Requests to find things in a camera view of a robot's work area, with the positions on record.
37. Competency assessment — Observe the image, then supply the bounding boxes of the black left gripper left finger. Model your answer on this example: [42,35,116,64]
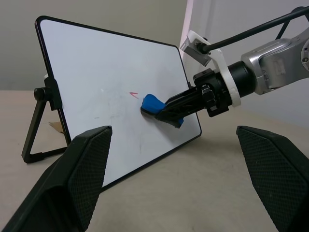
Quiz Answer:
[0,125,113,232]

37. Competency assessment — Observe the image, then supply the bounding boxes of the blue whiteboard eraser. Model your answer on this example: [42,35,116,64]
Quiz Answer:
[140,93,185,129]

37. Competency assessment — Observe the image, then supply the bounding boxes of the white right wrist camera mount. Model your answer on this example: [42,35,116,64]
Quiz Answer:
[179,29,241,107]

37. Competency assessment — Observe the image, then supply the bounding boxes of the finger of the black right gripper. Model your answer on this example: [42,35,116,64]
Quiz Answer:
[154,98,209,129]
[164,87,204,109]

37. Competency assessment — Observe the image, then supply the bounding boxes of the black whiteboard stand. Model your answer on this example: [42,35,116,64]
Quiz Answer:
[21,74,71,164]

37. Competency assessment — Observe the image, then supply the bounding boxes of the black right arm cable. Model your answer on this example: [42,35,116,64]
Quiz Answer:
[198,6,309,54]

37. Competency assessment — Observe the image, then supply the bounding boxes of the black framed whiteboard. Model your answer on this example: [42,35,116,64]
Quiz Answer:
[34,15,203,191]

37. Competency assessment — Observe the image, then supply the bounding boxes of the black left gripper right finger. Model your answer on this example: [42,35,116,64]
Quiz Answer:
[236,125,309,232]

